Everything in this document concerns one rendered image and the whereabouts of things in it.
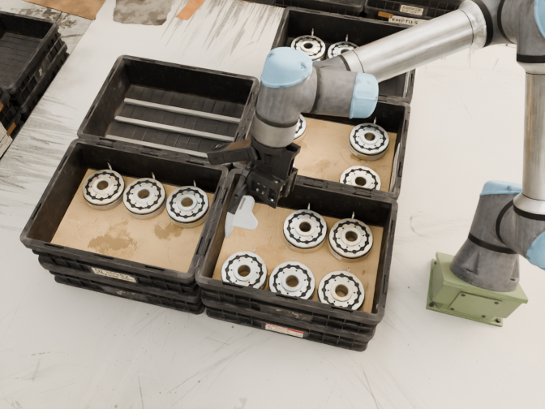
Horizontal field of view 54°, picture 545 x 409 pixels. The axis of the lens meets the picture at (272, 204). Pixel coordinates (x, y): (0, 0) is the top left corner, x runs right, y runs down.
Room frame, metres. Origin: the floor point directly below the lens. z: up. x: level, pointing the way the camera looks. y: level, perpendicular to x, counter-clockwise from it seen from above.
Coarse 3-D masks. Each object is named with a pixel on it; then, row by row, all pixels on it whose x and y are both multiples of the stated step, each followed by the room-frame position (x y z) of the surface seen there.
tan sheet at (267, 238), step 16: (256, 208) 0.69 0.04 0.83; (272, 208) 0.69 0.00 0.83; (272, 224) 0.64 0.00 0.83; (224, 240) 0.60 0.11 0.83; (240, 240) 0.60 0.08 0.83; (256, 240) 0.60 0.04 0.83; (272, 240) 0.60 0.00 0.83; (352, 240) 0.60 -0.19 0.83; (224, 256) 0.56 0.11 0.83; (272, 256) 0.56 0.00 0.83; (288, 256) 0.56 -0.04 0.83; (304, 256) 0.56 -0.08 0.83; (320, 256) 0.56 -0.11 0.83; (368, 256) 0.56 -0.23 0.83; (320, 272) 0.52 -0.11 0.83; (352, 272) 0.52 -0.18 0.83; (368, 272) 0.52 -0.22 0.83; (368, 288) 0.48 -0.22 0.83; (368, 304) 0.44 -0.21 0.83
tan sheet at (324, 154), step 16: (320, 128) 0.94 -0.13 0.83; (336, 128) 0.94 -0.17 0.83; (352, 128) 0.94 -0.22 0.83; (304, 144) 0.89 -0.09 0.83; (320, 144) 0.89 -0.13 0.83; (336, 144) 0.89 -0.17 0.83; (304, 160) 0.84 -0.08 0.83; (320, 160) 0.84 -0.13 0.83; (336, 160) 0.84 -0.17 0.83; (352, 160) 0.84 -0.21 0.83; (384, 160) 0.84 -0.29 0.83; (320, 176) 0.79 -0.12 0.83; (336, 176) 0.79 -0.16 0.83; (384, 176) 0.79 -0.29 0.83
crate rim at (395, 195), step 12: (252, 108) 0.93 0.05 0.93; (408, 108) 0.93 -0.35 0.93; (252, 120) 0.89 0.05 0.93; (408, 120) 0.89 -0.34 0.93; (240, 168) 0.74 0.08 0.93; (312, 180) 0.70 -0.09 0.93; (324, 180) 0.70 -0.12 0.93; (396, 180) 0.70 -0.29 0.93; (372, 192) 0.67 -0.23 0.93; (384, 192) 0.67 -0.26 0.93; (396, 192) 0.67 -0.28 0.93
